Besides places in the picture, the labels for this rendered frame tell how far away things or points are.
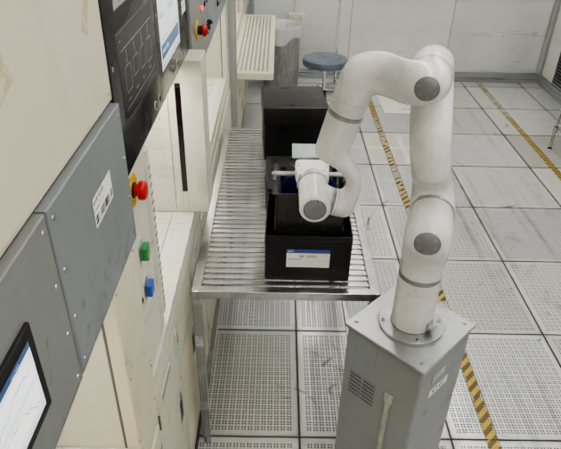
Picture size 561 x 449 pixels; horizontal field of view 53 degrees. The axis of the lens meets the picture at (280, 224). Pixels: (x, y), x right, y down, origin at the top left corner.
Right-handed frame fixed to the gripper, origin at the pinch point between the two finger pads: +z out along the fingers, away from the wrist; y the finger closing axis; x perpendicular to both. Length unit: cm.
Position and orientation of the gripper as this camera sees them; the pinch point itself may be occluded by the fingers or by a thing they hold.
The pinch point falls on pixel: (311, 157)
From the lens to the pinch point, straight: 178.3
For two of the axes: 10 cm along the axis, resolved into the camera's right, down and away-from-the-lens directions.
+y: 10.0, 0.2, 0.0
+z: 0.1, -5.4, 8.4
